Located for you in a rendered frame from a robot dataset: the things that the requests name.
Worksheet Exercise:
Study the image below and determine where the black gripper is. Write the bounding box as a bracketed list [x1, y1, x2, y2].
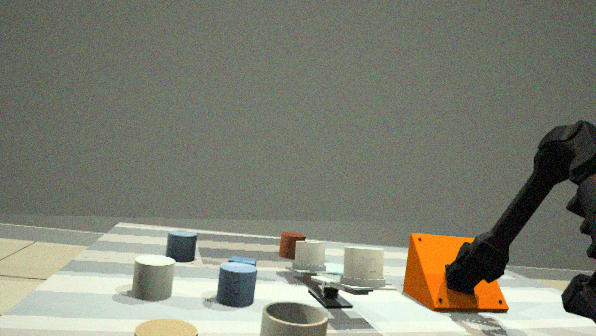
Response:
[561, 200, 596, 323]

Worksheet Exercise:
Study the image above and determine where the dark blue cylinder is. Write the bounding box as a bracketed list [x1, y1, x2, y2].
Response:
[165, 230, 197, 263]
[216, 262, 257, 308]

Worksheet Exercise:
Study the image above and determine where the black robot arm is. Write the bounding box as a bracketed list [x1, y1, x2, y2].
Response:
[445, 120, 596, 295]

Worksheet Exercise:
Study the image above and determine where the light blue cube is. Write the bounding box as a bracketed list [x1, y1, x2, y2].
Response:
[227, 256, 257, 267]

